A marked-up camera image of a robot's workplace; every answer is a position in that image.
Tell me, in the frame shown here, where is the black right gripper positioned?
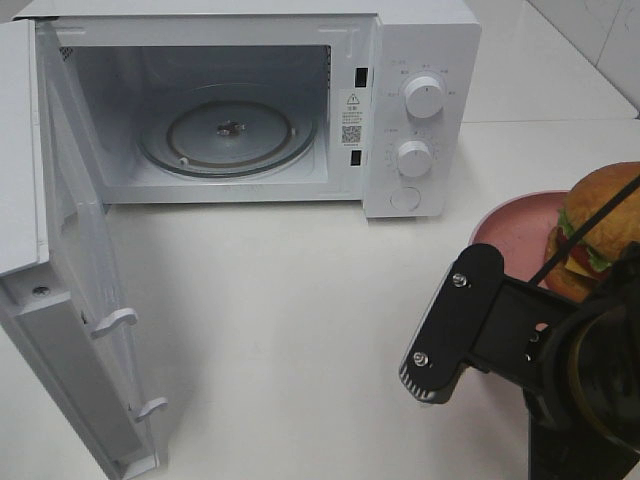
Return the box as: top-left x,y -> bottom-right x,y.
474,252 -> 639,435

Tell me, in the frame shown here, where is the burger with lettuce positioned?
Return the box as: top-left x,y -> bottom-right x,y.
544,162 -> 639,302

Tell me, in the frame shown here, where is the pink round plate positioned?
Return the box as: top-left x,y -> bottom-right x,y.
469,191 -> 567,281

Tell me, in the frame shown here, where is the round white door button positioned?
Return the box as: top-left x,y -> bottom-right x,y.
390,187 -> 421,212

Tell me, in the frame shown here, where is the white microwave door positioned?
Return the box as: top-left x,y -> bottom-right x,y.
1,19 -> 167,479

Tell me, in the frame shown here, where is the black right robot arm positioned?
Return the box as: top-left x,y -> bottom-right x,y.
470,244 -> 639,479

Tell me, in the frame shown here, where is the lower white timer knob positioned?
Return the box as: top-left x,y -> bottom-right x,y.
397,140 -> 434,178

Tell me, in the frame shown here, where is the upper white power knob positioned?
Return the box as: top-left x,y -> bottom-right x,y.
403,73 -> 445,119

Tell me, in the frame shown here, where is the white microwave oven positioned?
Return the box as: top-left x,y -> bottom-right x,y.
11,1 -> 481,218

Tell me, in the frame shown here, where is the white warning label sticker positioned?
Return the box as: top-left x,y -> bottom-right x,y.
339,89 -> 367,147

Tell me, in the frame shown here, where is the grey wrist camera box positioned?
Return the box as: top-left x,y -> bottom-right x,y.
399,243 -> 504,404

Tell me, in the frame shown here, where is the black camera cable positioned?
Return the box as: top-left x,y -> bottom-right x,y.
530,175 -> 640,288

